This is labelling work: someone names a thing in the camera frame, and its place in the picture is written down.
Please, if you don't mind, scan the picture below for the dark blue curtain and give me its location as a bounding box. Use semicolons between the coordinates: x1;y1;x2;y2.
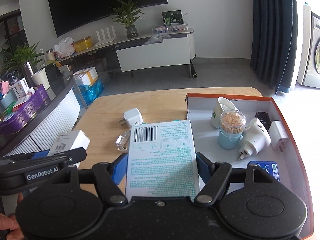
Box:
250;0;298;96

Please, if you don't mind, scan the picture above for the teal cardboard box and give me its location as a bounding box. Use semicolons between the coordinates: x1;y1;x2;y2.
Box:
125;119;201;198

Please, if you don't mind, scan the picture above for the blue toothpick holder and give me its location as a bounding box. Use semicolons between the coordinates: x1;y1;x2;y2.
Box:
218;110;248;150

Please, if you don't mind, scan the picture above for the white round plug adapter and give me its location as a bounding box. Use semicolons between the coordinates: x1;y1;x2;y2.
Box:
237;117;272;161

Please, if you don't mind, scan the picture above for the white cardboard box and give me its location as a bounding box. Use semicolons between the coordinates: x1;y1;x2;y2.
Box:
47;130;91;169

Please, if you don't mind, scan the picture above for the white and blue medicine box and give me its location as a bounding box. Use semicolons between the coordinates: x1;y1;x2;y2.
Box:
11;78;28;98

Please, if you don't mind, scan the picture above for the white paper cup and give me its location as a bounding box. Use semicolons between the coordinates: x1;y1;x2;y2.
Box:
30;68;51;91

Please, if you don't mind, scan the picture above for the purple gift box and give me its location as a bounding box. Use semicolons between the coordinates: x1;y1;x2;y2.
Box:
0;85;49;137

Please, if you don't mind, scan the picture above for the dark wooden shelf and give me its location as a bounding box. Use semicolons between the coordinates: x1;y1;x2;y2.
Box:
0;9;24;63

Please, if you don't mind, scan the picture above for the red and white medicine box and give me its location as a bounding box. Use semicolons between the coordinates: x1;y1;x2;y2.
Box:
12;97;33;112

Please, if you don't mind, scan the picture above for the yellow box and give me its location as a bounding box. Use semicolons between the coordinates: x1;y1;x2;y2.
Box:
73;36;95;53

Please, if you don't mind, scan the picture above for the small square white charger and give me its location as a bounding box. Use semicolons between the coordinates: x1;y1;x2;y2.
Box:
118;108;144;129

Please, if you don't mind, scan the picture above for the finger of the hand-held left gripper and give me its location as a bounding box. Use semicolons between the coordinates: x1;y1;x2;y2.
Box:
31;147;87;167

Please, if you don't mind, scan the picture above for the white plastic bag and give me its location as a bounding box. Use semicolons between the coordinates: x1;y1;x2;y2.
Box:
53;37;76;57

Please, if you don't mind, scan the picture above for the green and black box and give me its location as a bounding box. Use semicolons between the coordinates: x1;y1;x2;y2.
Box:
161;10;183;27

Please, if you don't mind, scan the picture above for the person's left hand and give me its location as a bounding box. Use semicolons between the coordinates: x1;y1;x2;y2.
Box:
0;213;20;234

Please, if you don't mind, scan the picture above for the orange-rimmed cardboard box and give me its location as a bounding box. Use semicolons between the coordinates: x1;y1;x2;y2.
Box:
186;93;314;239

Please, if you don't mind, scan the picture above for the black charger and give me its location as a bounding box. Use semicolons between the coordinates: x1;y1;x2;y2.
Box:
255;111;272;132

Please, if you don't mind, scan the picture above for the white router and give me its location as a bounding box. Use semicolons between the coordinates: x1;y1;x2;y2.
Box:
94;26;118;47

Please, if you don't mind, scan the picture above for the leafy green plant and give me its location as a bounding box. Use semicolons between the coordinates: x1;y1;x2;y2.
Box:
3;41;46;74

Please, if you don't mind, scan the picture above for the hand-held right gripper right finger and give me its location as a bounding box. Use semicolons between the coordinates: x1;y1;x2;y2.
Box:
193;152;279;204

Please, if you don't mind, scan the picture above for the potted plant in dark vase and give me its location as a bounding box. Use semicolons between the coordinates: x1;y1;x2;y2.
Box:
110;0;146;39

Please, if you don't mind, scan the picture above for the black television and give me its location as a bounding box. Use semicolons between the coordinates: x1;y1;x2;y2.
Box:
46;0;169;38

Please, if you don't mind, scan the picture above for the white television stand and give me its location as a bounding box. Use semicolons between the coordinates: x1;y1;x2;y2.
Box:
58;26;197;79

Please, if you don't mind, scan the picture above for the white charger with prongs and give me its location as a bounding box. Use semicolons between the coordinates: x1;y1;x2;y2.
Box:
268;120;289;153

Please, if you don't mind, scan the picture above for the clear plastic organizer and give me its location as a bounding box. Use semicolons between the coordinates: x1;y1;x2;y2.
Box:
151;22;189;34

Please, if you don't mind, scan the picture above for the round white ribbed table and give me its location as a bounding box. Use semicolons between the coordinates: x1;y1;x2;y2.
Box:
0;72;82;158

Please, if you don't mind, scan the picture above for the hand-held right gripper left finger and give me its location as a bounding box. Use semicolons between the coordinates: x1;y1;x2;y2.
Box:
61;152;129;205

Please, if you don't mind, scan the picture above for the clear plastic bag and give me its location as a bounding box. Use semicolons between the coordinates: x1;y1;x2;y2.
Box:
144;33;172;46

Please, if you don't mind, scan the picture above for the clear glass bottle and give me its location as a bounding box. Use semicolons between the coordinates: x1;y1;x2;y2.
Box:
115;121;143;152

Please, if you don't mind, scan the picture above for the metal thermos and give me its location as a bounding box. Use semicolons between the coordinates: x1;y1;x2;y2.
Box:
22;61;38;88

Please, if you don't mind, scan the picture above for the white plug-in device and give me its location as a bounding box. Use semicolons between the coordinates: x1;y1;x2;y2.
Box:
210;97;238;129

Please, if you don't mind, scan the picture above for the blue plastic bag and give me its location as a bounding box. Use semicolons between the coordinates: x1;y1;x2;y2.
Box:
77;78;104;106

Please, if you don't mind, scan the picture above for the washing machine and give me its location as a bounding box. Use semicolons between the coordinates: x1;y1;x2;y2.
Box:
296;3;320;89

